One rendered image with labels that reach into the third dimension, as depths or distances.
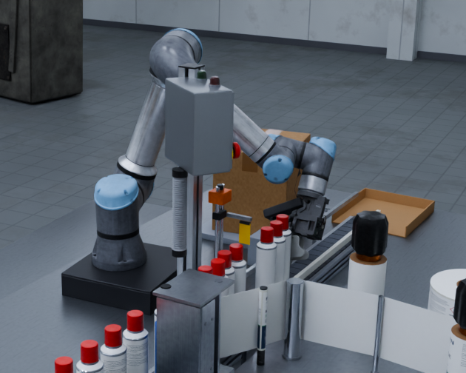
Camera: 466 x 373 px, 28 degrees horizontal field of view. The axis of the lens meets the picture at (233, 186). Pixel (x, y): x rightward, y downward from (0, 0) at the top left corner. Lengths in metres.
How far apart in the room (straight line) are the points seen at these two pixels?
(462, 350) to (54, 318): 1.07
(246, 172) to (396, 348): 0.98
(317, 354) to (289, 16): 9.50
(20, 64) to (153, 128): 5.76
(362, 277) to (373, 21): 9.07
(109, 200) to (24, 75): 5.82
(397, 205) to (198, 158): 1.40
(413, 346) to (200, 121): 0.67
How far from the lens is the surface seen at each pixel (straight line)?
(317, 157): 2.51
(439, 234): 3.11
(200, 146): 2.04
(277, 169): 2.37
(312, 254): 2.73
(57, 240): 2.96
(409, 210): 3.29
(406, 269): 2.81
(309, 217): 2.48
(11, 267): 2.78
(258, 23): 11.67
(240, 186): 2.88
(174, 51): 2.38
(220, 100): 2.04
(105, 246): 2.54
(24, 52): 8.21
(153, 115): 2.54
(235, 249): 2.20
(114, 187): 2.50
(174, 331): 1.84
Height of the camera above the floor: 1.91
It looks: 18 degrees down
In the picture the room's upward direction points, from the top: 2 degrees clockwise
